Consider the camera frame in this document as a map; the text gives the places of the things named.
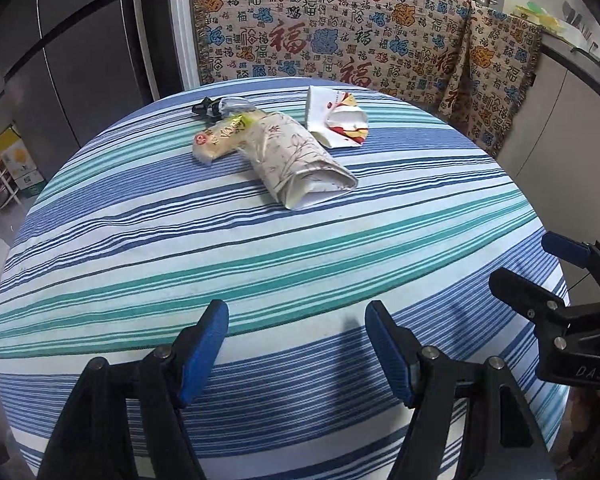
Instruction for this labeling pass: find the grey refrigerator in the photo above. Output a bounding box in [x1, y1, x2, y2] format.
[0, 0, 153, 148]

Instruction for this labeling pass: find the black silver wrapper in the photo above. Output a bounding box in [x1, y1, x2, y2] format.
[190, 96, 253, 120]

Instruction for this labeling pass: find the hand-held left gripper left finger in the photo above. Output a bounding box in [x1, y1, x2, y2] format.
[37, 299, 230, 480]

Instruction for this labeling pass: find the white red paper carton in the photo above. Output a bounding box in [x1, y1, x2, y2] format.
[305, 86, 370, 148]

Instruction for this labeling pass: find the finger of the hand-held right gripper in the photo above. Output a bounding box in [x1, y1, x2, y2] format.
[489, 267, 576, 329]
[541, 231, 600, 291]

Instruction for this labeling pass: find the yellow cardboard box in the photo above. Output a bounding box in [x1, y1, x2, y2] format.
[0, 127, 46, 196]

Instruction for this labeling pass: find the yellow snack packet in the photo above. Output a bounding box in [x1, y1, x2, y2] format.
[192, 112, 258, 166]

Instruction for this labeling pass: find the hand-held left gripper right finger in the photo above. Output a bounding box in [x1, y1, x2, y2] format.
[365, 300, 556, 480]

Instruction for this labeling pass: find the blue green striped tablecloth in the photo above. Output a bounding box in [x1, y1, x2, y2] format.
[0, 77, 571, 480]

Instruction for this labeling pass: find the printed blanket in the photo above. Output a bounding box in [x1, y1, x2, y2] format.
[187, 0, 543, 156]

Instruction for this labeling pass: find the beige patterned paper bag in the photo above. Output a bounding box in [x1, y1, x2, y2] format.
[240, 114, 358, 210]

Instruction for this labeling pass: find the yellow green kitchen item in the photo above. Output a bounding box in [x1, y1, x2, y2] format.
[512, 2, 561, 36]

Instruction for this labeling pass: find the white storage rack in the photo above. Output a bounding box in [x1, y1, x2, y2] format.
[0, 110, 25, 211]

